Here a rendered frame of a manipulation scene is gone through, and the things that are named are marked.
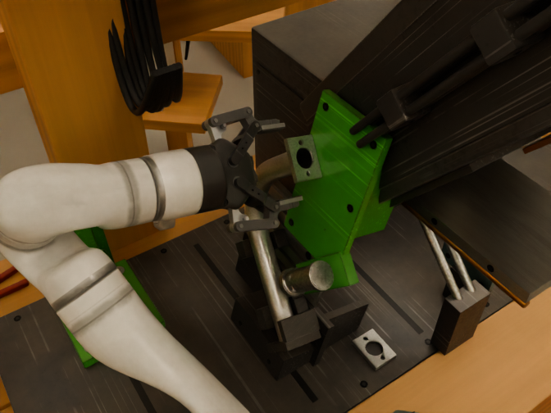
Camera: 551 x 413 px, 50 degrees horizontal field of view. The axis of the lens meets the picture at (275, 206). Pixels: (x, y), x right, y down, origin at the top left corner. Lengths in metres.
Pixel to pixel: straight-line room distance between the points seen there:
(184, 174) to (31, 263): 0.17
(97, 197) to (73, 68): 0.30
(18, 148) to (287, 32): 2.12
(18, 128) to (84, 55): 2.18
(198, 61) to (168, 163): 2.68
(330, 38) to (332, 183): 0.26
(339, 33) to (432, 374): 0.51
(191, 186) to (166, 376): 0.19
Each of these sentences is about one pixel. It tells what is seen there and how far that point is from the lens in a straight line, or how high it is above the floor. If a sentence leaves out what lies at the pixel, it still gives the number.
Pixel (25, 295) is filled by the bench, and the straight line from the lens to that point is 1.07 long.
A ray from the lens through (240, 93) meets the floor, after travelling 3.02.
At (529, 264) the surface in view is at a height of 1.13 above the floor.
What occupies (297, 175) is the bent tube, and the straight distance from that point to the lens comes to 0.72.
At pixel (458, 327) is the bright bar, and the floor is 0.97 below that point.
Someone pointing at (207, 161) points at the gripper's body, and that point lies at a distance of 0.65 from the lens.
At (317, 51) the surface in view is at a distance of 0.86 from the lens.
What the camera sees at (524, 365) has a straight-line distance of 0.96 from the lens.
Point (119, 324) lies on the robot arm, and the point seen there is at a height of 1.21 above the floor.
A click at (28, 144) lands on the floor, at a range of 2.90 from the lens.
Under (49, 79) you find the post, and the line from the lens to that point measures 0.86.
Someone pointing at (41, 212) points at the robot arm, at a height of 1.30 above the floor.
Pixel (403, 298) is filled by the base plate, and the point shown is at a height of 0.90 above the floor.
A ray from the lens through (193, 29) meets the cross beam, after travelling 1.02.
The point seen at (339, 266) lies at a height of 1.10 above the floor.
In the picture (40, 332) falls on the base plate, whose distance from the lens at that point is 0.99.
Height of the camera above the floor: 1.67
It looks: 44 degrees down
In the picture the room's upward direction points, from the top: straight up
